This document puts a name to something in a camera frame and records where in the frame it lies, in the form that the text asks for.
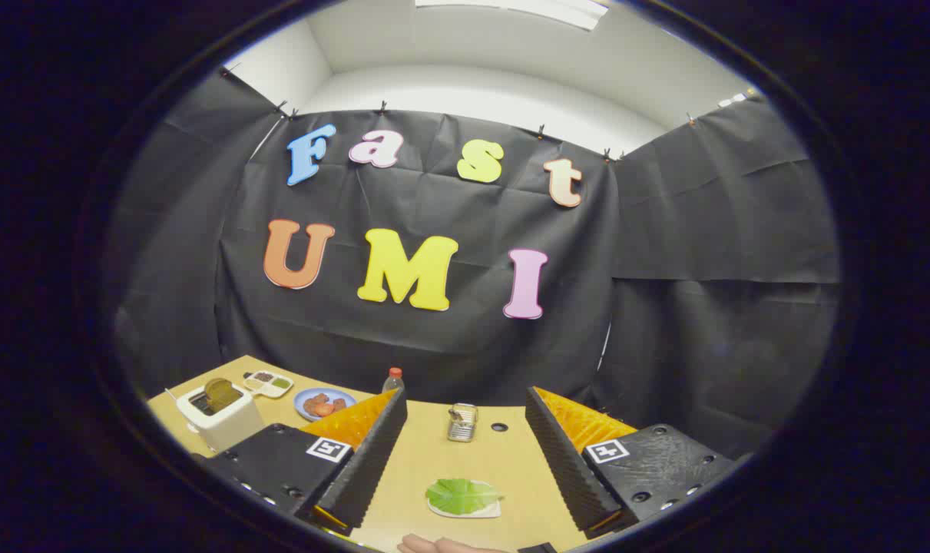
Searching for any long ceiling light panel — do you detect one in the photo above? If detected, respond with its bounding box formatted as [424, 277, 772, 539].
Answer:
[415, 0, 611, 31]

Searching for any small white plate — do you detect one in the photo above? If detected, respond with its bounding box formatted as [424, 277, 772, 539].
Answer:
[426, 480, 504, 519]

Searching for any white toaster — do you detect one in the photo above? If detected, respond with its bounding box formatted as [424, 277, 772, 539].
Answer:
[177, 378, 266, 454]

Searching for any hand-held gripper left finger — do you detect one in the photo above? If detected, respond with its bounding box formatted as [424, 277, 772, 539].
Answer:
[200, 386, 409, 536]

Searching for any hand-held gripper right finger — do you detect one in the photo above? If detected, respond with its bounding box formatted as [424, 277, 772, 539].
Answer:
[525, 386, 742, 538]

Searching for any white divided grain tray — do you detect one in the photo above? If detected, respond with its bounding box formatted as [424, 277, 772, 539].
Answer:
[242, 371, 295, 399]

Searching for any blue plate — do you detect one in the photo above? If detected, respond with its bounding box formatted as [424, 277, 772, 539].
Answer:
[293, 387, 358, 422]

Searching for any metal wire utensil basket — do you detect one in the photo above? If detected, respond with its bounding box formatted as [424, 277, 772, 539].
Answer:
[447, 403, 478, 442]

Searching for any green lettuce leaf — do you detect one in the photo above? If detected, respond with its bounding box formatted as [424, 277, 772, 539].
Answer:
[426, 478, 500, 515]

